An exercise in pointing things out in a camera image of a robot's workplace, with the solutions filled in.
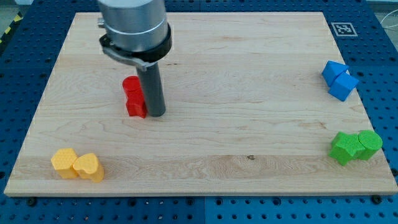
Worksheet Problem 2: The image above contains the red cylinder block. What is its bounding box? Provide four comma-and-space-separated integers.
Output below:
122, 76, 143, 99

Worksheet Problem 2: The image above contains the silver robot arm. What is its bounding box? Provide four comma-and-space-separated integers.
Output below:
98, 0, 172, 71

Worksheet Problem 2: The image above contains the yellow hexagon block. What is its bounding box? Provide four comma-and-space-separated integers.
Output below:
50, 148, 78, 179

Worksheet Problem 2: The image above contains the wooden board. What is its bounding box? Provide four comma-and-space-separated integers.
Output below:
4, 12, 397, 197

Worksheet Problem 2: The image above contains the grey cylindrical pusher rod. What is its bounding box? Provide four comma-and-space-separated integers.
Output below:
137, 63, 166, 117

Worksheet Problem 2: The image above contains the red star block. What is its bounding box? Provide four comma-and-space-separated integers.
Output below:
126, 91, 147, 118

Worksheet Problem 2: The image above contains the yellow heart block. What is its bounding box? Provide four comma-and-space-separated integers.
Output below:
73, 153, 104, 183

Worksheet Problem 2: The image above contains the blue triangle block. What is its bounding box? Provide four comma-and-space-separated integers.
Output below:
322, 60, 349, 86

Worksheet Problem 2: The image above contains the blue cube block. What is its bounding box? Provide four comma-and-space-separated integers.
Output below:
328, 73, 359, 101

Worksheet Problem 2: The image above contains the green star block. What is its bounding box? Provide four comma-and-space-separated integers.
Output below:
329, 132, 366, 166

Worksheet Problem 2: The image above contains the white fiducial marker tag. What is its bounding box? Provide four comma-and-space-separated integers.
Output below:
331, 22, 358, 37

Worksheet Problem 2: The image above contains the green cylinder block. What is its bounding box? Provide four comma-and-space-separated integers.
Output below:
358, 130, 383, 160

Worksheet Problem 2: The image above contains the white cable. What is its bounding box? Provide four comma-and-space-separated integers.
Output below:
379, 8, 398, 31

